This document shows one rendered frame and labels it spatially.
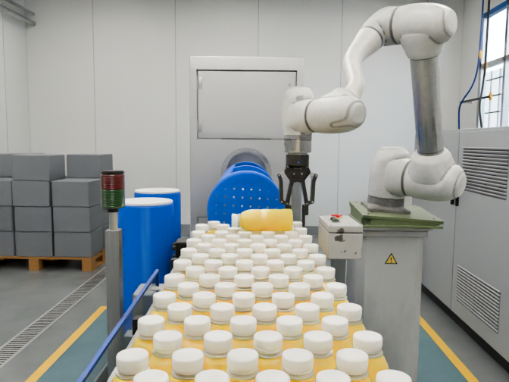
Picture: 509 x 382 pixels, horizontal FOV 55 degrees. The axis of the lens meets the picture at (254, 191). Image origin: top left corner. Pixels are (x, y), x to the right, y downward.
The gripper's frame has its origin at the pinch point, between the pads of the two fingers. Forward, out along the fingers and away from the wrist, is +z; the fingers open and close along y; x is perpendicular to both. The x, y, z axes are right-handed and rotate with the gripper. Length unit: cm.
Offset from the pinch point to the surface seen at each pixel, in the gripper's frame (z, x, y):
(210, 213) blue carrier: 1.9, -17.0, 29.2
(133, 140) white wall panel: -23, -540, 175
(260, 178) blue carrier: -10.9, -17.0, 11.5
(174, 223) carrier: 27, -138, 60
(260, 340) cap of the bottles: 2, 96, 15
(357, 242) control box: 4.9, 18.8, -16.0
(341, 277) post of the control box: 17.6, 10.8, -13.3
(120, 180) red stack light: -14, 28, 50
